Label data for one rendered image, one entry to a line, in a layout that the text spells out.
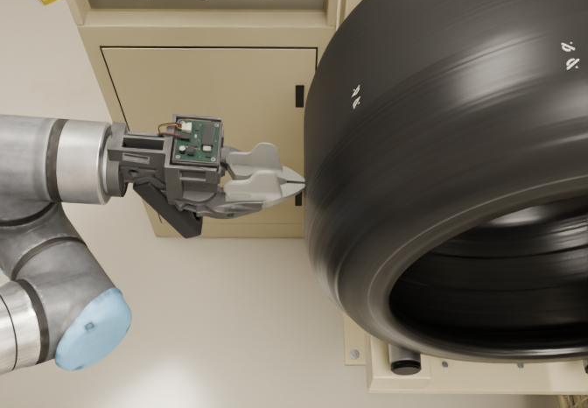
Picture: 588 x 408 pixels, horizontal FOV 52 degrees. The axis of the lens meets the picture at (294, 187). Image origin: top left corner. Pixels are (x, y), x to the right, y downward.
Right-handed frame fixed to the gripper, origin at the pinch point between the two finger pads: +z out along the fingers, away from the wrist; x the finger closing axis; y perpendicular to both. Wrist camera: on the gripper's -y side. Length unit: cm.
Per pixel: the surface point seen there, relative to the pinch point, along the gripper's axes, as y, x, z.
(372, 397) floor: -116, 9, 36
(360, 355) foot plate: -115, 20, 33
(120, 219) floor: -126, 67, -45
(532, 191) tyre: 19.5, -12.0, 16.9
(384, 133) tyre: 17.7, -5.7, 5.8
